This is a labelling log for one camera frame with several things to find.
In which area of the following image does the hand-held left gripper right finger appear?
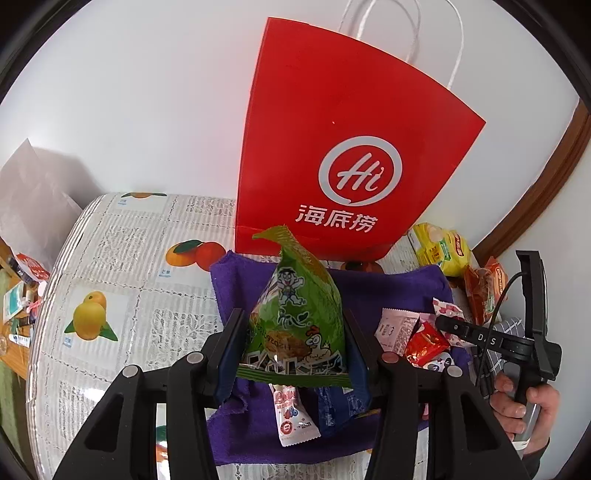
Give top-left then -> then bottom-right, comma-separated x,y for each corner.
342,309 -> 532,480

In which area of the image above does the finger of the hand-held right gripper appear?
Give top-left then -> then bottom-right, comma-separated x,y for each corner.
470,351 -> 494,398
435,315 -> 472,344

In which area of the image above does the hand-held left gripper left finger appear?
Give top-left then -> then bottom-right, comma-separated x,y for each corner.
53,308 -> 245,480

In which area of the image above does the red snack packet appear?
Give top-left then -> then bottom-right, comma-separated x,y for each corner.
404,320 -> 451,368

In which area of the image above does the blue snack packet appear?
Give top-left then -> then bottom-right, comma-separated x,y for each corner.
316,385 -> 372,439

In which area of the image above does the purple towel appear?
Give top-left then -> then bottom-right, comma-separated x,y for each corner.
205,249 -> 467,467

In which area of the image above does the small white pink snack packet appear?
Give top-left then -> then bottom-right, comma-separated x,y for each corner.
270,383 -> 321,448

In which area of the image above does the green triangular snack packet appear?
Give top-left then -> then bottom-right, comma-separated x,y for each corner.
238,224 -> 352,388

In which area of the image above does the person's right forearm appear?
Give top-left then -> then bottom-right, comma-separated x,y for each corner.
522,438 -> 552,478

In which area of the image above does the person's right hand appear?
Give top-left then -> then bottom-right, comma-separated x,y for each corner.
489,371 -> 559,455

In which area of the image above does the grey checked cloth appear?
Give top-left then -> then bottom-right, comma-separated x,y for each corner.
489,316 -> 527,374

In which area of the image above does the orange chips bag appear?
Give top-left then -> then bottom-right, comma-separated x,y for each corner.
464,257 -> 509,326

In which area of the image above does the yellow chips bag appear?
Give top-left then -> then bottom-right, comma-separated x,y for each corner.
411,223 -> 472,277

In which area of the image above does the fruit print tablecloth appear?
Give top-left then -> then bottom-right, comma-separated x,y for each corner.
25,191 -> 462,480

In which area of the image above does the wooden nightstand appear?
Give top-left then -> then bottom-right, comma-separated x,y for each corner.
0,240 -> 42,384

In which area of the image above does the teal white small box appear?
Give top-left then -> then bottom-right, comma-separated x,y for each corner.
2,281 -> 28,321

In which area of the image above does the green blanket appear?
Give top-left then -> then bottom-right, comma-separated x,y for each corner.
0,364 -> 28,439

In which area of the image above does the red paper bag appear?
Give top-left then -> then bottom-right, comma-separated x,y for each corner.
235,0 -> 486,264

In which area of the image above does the white plastic shopping bag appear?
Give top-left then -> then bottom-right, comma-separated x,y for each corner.
0,137 -> 84,282

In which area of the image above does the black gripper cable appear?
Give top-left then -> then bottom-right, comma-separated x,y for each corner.
478,272 -> 522,384

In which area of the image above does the brown wooden door frame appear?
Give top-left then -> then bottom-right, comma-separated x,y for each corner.
473,99 -> 591,266

